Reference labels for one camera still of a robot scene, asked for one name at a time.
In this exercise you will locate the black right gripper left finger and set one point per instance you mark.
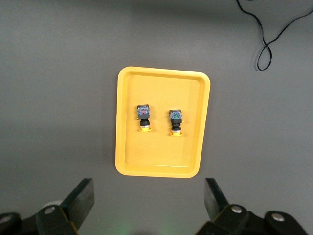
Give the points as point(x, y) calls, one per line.
point(75, 208)

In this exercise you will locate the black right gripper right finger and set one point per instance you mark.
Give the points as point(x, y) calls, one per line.
point(218, 210)

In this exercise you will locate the yellow push button green-marked block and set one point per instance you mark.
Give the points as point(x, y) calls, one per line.
point(175, 116)

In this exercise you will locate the yellow push button red-marked block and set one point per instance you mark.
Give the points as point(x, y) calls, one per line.
point(143, 112)

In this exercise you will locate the yellow plastic tray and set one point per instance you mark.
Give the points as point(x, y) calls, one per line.
point(161, 151)

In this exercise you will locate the dark grey table mat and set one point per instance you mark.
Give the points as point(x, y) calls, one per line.
point(61, 98)

